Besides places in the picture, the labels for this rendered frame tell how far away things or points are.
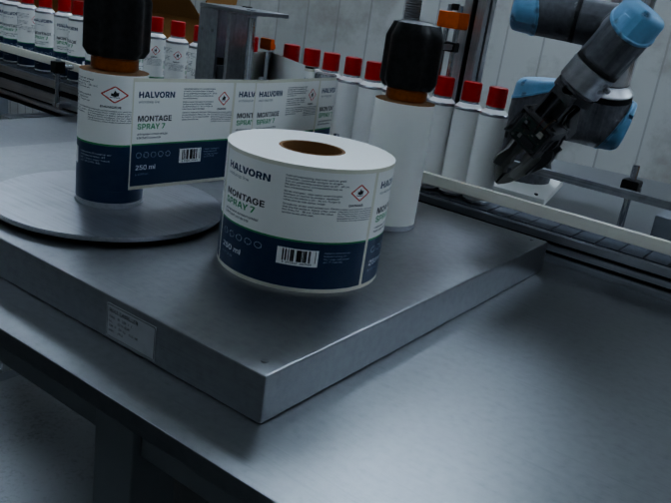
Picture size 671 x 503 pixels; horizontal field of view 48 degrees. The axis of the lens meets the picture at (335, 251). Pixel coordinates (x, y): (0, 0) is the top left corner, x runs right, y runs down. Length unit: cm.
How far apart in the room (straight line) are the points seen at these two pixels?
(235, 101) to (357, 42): 394
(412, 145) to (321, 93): 24
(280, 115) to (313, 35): 399
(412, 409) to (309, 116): 64
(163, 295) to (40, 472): 91
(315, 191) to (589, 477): 39
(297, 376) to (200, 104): 49
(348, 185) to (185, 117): 32
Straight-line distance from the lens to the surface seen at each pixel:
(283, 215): 83
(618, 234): 127
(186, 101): 106
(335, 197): 82
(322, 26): 514
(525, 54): 472
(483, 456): 72
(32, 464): 170
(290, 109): 121
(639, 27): 124
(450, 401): 79
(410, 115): 108
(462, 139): 138
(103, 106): 101
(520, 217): 135
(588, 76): 125
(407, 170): 110
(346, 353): 78
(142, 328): 78
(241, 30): 154
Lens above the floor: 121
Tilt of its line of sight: 19 degrees down
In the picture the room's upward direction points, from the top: 8 degrees clockwise
